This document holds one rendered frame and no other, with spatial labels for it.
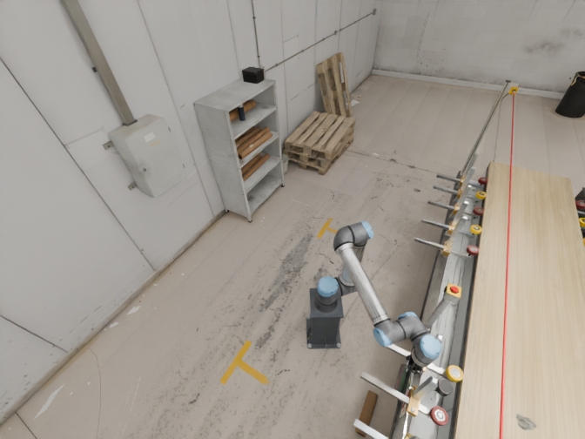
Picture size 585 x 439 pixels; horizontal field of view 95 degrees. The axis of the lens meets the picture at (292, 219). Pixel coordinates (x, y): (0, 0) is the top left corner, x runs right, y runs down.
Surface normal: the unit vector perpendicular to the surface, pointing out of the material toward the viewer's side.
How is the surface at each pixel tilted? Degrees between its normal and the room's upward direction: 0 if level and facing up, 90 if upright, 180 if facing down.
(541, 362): 0
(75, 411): 0
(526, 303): 0
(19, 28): 90
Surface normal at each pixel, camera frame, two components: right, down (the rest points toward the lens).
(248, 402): -0.04, -0.70
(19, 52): 0.86, 0.33
